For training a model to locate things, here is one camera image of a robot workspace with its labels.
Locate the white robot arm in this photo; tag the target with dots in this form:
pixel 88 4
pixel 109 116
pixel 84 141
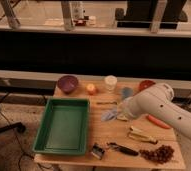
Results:
pixel 157 101

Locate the purple bowl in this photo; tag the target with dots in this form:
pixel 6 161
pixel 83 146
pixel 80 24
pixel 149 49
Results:
pixel 67 83

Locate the red bowl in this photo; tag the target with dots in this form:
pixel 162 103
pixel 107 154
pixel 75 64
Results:
pixel 145 84

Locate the orange fruit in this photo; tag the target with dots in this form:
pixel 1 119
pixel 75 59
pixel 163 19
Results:
pixel 91 89

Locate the thin metal utensil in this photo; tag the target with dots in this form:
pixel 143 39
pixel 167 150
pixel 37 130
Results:
pixel 106 103

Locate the blue plastic cup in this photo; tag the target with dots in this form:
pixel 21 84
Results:
pixel 126 92

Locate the green plastic tray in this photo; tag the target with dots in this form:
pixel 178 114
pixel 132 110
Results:
pixel 64 127

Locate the wooden table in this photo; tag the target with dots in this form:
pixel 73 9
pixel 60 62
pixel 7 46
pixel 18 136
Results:
pixel 114 131

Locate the black binder clip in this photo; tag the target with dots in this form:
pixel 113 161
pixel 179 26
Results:
pixel 97 151

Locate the orange carrot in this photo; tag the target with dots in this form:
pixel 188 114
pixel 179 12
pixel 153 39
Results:
pixel 157 122

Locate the dark red grape bunch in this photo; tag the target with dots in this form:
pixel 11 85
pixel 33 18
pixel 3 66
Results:
pixel 161 155

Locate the black handled knife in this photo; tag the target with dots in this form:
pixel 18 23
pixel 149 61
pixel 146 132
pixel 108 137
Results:
pixel 122 149

